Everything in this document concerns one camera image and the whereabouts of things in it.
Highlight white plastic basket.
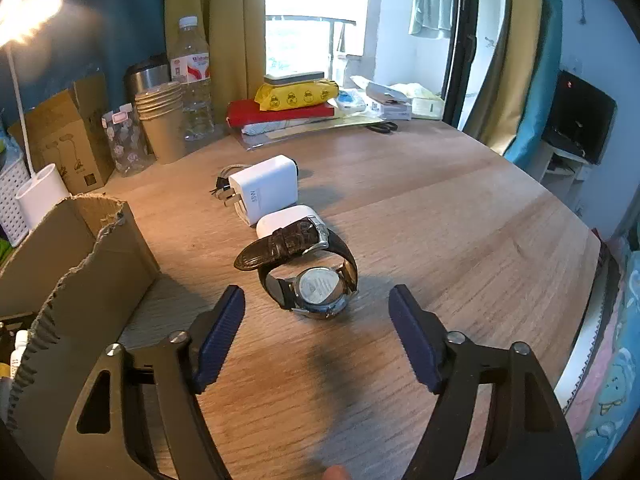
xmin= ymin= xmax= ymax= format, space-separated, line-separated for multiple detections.
xmin=0 ymin=152 xmax=31 ymax=248

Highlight white charger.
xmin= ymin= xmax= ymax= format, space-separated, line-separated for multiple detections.
xmin=220 ymin=155 xmax=299 ymax=226

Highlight red book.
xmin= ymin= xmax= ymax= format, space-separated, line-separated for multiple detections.
xmin=226 ymin=99 xmax=337 ymax=128

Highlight yellow curtain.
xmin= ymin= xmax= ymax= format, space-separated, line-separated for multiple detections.
xmin=165 ymin=0 xmax=267 ymax=111
xmin=462 ymin=0 xmax=546 ymax=156

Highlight pale yellow box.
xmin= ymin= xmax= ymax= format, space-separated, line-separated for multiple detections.
xmin=397 ymin=82 xmax=446 ymax=121

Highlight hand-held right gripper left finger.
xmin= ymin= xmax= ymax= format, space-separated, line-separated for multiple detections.
xmin=52 ymin=285 xmax=246 ymax=480

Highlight grey power bank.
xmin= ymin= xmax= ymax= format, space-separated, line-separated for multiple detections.
xmin=262 ymin=71 xmax=325 ymax=86

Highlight brown strap wristwatch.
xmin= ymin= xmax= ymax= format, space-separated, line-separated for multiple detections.
xmin=234 ymin=214 xmax=360 ymax=318

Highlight stack of paper cups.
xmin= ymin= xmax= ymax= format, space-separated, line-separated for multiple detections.
xmin=134 ymin=81 xmax=188 ymax=165

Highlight clear water bottle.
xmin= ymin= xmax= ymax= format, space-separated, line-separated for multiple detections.
xmin=170 ymin=16 xmax=217 ymax=142

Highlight brown printed cardboard box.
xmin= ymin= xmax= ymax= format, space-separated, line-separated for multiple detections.
xmin=7 ymin=72 xmax=116 ymax=196

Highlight white earbuds case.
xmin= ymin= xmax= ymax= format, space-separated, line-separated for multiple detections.
xmin=256 ymin=204 xmax=323 ymax=241

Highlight grey charging cable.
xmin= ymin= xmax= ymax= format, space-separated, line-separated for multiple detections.
xmin=209 ymin=164 xmax=251 ymax=201

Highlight torn cardboard box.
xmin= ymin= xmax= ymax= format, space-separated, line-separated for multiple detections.
xmin=0 ymin=195 xmax=162 ymax=461

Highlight black sliding door frame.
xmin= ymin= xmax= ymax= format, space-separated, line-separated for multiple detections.
xmin=442 ymin=0 xmax=516 ymax=128

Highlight white desk lamp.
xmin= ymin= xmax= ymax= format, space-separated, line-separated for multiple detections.
xmin=0 ymin=0 xmax=71 ymax=231

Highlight clear document folder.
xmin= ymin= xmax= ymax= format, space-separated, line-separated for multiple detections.
xmin=232 ymin=112 xmax=401 ymax=151

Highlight blue and white packet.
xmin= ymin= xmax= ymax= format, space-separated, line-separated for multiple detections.
xmin=335 ymin=87 xmax=368 ymax=113

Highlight black television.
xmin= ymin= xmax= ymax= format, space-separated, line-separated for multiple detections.
xmin=542 ymin=70 xmax=617 ymax=165

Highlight teal curtain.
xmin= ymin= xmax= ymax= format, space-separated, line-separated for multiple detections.
xmin=65 ymin=0 xmax=173 ymax=111
xmin=505 ymin=0 xmax=561 ymax=161

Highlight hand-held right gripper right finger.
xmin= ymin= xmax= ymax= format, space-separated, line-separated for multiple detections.
xmin=389 ymin=284 xmax=583 ymax=480

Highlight white pill bottle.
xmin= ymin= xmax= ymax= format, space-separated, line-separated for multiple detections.
xmin=10 ymin=330 xmax=28 ymax=378

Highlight blue printed blanket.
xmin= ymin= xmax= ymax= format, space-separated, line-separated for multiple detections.
xmin=570 ymin=240 xmax=640 ymax=476

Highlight stainless steel thermos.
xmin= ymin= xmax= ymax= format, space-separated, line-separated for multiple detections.
xmin=124 ymin=54 xmax=173 ymax=96

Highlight patterned glass jar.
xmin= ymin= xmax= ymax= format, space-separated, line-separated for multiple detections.
xmin=101 ymin=102 xmax=156 ymax=177

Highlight white television desk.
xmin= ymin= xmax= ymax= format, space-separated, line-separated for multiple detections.
xmin=525 ymin=140 xmax=591 ymax=211

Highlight yellow wipes packet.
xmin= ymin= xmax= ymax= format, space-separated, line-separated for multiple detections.
xmin=254 ymin=80 xmax=342 ymax=112

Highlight white flat boxes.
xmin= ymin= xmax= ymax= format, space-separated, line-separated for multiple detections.
xmin=365 ymin=82 xmax=413 ymax=121

